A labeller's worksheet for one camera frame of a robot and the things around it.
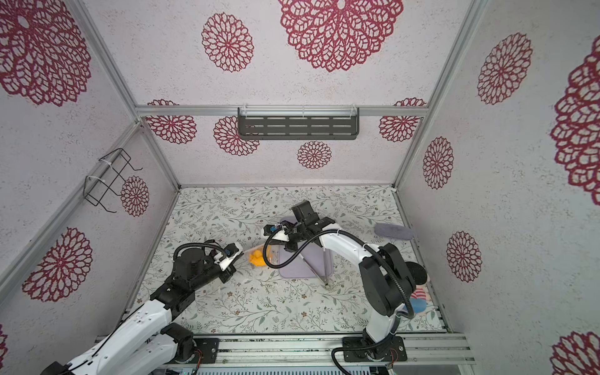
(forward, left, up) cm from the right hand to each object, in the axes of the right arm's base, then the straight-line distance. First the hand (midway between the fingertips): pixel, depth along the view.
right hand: (271, 235), depth 85 cm
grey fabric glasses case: (+12, -50, -13) cm, 53 cm away
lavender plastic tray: (-3, -15, -15) cm, 22 cm away
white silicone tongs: (-12, -20, -12) cm, 26 cm away
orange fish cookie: (-7, +5, -4) cm, 10 cm away
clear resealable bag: (-5, +3, 0) cm, 6 cm away
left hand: (-7, +10, 0) cm, 12 cm away
